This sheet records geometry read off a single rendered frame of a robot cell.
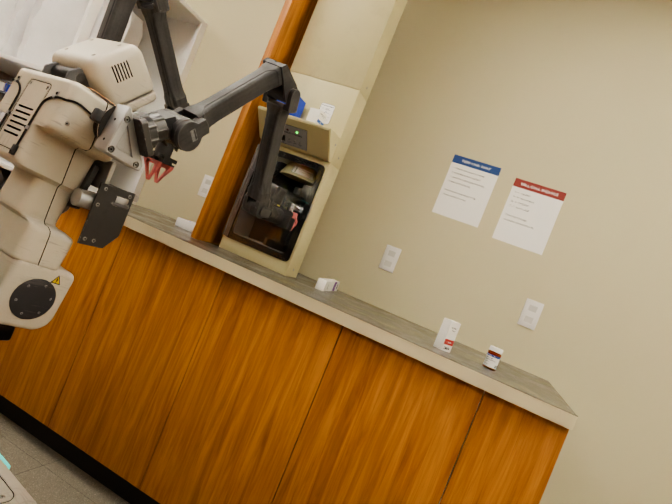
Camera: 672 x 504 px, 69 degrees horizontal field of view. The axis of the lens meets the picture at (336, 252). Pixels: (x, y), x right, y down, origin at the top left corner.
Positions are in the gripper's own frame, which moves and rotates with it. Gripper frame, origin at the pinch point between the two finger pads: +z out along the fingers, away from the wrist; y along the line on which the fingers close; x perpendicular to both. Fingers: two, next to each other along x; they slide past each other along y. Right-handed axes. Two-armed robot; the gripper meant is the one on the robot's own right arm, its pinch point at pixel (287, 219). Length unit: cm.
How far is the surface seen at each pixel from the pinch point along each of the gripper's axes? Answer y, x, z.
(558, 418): -105, 22, -25
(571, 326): -110, -2, 48
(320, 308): -33.3, 21.7, -25.2
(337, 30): 13, -77, 7
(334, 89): 5, -54, 7
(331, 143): -5.4, -32.5, 0.0
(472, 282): -68, -4, 48
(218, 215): 31.6, 8.7, 4.4
